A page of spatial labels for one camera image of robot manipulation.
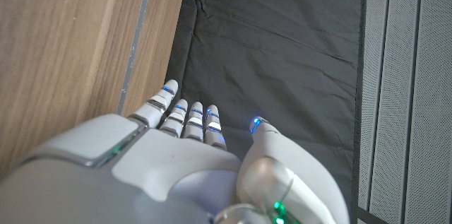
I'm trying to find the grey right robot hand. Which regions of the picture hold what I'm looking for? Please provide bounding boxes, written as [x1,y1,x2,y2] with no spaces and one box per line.
[0,78,351,224]

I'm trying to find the black backdrop cloth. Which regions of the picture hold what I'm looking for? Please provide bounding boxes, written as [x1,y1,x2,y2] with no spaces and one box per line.
[165,0,370,224]

